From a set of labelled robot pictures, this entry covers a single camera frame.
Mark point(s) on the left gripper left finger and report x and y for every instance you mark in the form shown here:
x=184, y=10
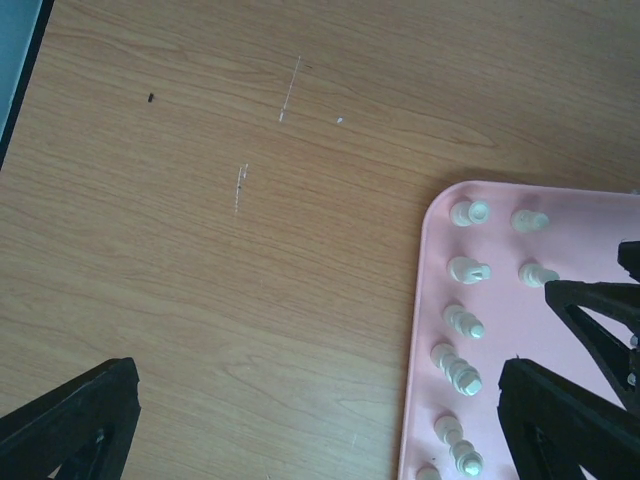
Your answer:
x=82, y=429

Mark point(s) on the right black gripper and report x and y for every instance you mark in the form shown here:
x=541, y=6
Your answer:
x=576, y=303

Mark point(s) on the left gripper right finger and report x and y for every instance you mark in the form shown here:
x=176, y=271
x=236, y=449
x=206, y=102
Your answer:
x=556, y=429

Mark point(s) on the white pawn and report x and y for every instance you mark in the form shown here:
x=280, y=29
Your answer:
x=527, y=221
x=535, y=275

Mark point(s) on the white pawn top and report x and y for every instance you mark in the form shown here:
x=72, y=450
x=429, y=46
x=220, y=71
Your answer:
x=527, y=221

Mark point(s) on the white king piece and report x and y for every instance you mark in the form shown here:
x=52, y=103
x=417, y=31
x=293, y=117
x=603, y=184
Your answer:
x=467, y=460

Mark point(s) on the white queen piece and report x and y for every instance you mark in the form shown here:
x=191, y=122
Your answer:
x=464, y=378

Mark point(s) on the white bishop piece lower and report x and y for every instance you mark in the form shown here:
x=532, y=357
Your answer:
x=428, y=472

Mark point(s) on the white bishop piece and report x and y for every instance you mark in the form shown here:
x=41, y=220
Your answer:
x=428, y=472
x=463, y=321

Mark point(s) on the pink plastic tray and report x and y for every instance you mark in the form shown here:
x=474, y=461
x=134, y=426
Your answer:
x=580, y=244

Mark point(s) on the white knight piece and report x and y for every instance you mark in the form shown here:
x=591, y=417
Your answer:
x=468, y=271

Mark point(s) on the white rook piece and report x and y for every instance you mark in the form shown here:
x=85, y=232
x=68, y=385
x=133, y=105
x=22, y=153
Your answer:
x=468, y=213

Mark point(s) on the black aluminium frame rail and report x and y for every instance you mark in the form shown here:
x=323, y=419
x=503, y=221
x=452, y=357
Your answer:
x=23, y=25

